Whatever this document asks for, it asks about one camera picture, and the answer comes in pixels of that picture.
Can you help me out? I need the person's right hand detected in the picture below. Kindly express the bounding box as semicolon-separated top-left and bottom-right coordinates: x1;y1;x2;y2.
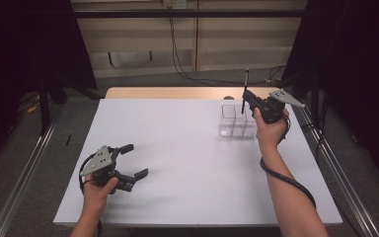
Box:
252;108;291;151

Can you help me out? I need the black curtain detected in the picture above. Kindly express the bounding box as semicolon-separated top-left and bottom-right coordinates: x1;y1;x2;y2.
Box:
0;0;98;172
280;0;379;189

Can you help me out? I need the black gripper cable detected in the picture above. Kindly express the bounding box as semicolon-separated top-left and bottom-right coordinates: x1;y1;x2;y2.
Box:
78;153;104;237
259;113;318;210

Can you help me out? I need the person's left hand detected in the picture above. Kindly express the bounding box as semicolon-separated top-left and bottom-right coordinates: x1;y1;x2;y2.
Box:
82;174;119;213

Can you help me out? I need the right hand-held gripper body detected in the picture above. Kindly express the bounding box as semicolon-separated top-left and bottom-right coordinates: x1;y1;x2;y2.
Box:
252;88;306;125

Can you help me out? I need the aluminium rail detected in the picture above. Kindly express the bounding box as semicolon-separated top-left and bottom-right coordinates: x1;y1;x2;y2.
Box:
0;105;65;237
295;104;379;237

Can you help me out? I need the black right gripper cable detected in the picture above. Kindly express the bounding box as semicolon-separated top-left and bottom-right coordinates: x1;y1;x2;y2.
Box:
259;113;318;210

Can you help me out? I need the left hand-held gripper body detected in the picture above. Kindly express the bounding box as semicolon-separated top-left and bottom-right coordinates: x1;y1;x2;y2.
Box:
79;145;136;196

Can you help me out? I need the black power cable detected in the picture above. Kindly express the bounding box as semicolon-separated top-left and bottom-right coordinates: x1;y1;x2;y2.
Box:
168;7;288;87

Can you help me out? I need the black metal stand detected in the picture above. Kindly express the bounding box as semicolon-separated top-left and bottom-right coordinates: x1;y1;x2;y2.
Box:
38;80;51;136

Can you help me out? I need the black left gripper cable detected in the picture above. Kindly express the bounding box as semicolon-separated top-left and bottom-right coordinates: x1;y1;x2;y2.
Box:
78;153;104;237

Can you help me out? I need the black crossbar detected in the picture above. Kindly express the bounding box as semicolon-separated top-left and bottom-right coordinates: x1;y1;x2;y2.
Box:
73;9;308;20

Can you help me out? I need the black pen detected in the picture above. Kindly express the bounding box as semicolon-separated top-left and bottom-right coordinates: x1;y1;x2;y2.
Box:
241;68;251;116

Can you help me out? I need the clear acrylic organizer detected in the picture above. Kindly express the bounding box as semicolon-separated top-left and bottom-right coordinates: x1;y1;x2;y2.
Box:
218;104;259;138

